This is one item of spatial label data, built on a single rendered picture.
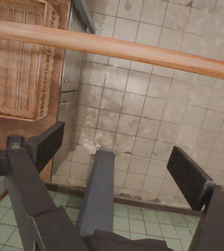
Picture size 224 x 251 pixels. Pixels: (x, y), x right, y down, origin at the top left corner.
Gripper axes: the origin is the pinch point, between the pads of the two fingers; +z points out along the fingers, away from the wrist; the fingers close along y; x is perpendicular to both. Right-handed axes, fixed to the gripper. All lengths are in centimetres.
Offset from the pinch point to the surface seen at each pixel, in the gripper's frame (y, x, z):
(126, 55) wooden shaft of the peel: -1.0, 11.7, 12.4
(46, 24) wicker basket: -37, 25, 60
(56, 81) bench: -34, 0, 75
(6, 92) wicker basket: -62, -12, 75
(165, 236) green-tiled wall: 73, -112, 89
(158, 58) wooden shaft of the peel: 4.3, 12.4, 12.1
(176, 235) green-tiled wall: 85, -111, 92
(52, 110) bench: -34, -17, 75
